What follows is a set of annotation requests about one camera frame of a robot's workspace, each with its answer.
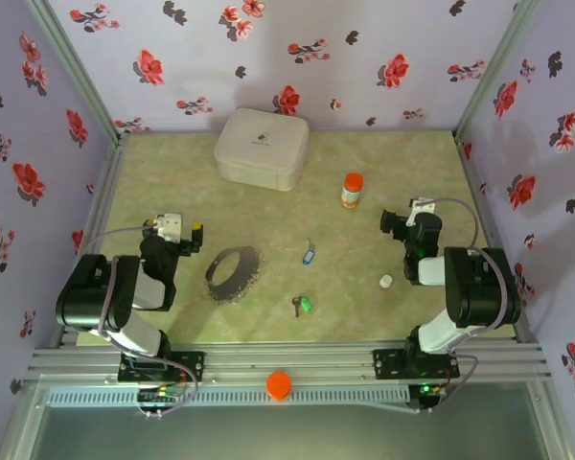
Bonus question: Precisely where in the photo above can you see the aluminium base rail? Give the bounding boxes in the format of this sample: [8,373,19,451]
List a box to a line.
[27,340,552,384]

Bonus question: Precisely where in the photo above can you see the grey slotted cable duct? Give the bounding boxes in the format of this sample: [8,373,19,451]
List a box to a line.
[44,385,412,409]

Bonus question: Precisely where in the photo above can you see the orange lid bottle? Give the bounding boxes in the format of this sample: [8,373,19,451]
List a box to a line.
[340,172,365,210]

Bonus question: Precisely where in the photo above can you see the aluminium side rail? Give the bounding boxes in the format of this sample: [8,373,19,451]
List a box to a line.
[453,131,545,344]
[59,133,131,349]

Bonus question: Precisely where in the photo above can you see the metal chain keyring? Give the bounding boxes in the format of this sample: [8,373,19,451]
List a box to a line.
[204,244,265,304]

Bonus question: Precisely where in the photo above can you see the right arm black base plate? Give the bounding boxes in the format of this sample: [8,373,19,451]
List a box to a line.
[372,348,461,382]

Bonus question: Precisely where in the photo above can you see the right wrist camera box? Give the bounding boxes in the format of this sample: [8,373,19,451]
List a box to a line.
[408,196,436,225]

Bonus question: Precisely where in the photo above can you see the aluminium corner post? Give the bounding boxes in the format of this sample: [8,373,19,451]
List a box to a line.
[24,0,131,145]
[453,0,542,143]

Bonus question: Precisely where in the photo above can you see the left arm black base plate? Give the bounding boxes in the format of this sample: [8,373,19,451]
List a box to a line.
[118,351,206,384]

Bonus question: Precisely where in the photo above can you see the orange round button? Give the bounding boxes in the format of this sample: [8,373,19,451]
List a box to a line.
[265,371,293,403]

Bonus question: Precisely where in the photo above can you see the white zip case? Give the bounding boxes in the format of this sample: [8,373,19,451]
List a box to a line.
[213,106,311,193]

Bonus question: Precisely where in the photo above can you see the key with green tag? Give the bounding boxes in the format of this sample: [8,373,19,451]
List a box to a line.
[291,295,314,319]

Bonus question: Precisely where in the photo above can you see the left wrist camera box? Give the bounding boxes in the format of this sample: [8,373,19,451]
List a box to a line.
[153,212,185,242]

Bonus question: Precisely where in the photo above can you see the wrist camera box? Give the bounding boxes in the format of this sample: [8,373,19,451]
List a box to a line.
[408,196,436,225]
[153,212,185,242]

